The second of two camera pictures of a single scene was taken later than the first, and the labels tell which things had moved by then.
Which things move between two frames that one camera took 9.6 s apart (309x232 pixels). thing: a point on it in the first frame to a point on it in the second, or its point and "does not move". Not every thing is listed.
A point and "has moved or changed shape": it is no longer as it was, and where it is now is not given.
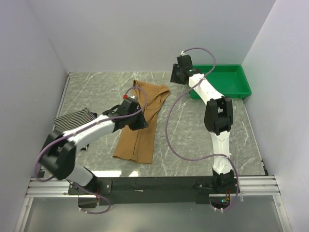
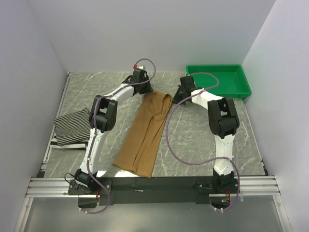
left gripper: (141, 123) to (147, 89)
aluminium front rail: (246, 186) does not move
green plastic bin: (230, 80) does not move
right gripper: (173, 79) to (176, 100)
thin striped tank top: (65, 123) does not move
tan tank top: (137, 145) has moved or changed shape
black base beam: (174, 190) does not move
